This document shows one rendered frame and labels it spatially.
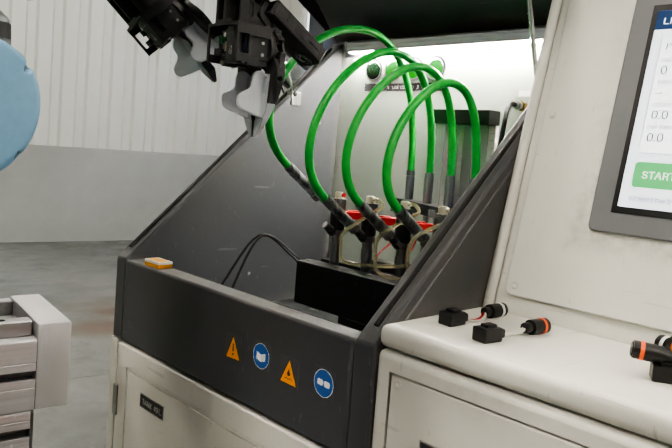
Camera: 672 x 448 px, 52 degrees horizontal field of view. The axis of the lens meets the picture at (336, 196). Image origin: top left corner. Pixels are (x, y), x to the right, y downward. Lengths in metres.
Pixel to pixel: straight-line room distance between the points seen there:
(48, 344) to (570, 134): 0.72
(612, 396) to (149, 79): 7.58
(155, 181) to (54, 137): 1.18
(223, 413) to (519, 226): 0.55
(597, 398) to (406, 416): 0.25
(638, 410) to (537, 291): 0.33
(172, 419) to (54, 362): 0.54
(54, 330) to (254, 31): 0.45
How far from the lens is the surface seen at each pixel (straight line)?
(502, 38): 1.39
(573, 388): 0.74
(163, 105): 8.10
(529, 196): 1.04
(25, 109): 0.64
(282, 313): 1.02
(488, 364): 0.78
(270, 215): 1.58
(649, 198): 0.96
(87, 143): 7.82
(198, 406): 1.22
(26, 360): 0.78
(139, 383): 1.39
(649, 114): 1.00
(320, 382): 0.97
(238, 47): 0.94
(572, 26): 1.11
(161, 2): 1.11
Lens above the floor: 1.19
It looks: 4 degrees down
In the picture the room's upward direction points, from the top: 4 degrees clockwise
